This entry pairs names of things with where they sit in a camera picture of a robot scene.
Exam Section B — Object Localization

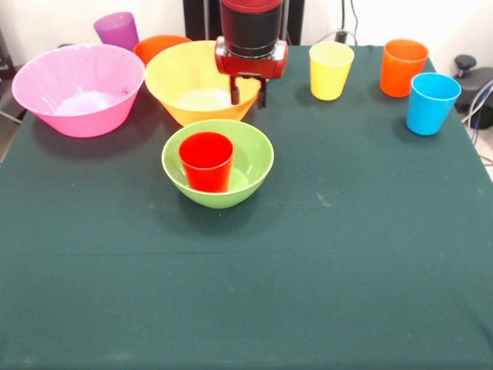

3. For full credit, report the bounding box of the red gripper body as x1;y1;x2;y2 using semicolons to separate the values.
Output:
214;35;290;79

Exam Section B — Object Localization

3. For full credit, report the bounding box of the yellow plastic bowl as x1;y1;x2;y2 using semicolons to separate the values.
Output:
144;40;260;127

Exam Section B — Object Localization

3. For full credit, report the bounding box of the red plastic cup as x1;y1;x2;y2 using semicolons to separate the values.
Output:
178;132;234;193

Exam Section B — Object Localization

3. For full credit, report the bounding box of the orange plastic bowl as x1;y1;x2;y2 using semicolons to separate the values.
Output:
132;35;193;67

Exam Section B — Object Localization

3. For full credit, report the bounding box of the green plastic bowl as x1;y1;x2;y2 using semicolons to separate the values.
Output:
161;119;275;210

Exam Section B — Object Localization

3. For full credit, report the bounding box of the purple plastic cup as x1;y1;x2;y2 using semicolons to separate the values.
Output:
93;11;140;52

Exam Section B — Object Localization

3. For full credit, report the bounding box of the pink plastic bowl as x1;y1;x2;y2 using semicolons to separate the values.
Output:
12;42;147;139

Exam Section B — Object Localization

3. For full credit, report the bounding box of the blue plastic cup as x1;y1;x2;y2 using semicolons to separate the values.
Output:
405;72;462;136

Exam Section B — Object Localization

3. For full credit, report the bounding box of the yellow plastic cup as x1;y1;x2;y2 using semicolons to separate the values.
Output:
309;41;355;102

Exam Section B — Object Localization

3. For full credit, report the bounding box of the orange plastic cup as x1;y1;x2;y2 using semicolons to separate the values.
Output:
380;38;430;98

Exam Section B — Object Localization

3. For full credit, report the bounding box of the dark green tablecloth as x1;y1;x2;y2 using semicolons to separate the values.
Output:
0;43;493;370

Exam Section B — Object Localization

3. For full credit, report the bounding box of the black wall cable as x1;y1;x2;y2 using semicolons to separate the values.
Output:
319;0;360;45

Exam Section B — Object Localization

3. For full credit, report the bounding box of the grey cable bundle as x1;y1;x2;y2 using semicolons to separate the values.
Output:
461;80;493;147

